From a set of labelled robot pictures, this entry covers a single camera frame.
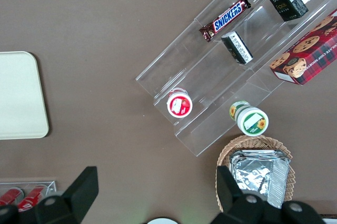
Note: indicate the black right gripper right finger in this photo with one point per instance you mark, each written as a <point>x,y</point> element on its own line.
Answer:
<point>229,195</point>

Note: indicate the red tartan cookie box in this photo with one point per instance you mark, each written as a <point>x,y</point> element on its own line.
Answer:
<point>308,52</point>

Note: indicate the cream plastic tray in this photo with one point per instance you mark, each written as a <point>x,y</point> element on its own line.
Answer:
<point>18,95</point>

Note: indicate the red-lidded yogurt cup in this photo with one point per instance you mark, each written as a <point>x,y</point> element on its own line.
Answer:
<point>179,105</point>

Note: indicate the Snickers chocolate bar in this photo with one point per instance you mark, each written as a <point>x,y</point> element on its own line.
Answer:
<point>227,17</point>

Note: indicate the light wicker basket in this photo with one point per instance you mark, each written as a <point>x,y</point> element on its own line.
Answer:
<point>289,181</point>

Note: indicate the red cola bottle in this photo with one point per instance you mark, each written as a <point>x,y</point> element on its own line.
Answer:
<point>31,197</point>
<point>10,196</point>

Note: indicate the black box with white label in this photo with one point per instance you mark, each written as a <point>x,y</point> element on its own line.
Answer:
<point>238,47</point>

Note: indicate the clear acrylic stepped shelf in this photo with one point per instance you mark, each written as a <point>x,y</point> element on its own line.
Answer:
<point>200,76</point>

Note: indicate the green-lidded sunflower cup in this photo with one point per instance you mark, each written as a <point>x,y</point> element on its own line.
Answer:
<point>252,121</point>

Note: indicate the black box with gold print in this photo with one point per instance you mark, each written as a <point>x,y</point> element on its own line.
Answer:
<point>287,5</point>

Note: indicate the clear acrylic bottle rack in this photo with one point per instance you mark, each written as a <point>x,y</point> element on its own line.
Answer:
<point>51,185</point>

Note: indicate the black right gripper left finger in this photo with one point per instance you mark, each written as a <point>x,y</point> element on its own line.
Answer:
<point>76,197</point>

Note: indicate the silver foil container stack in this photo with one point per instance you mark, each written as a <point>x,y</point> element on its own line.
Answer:
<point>252,176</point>

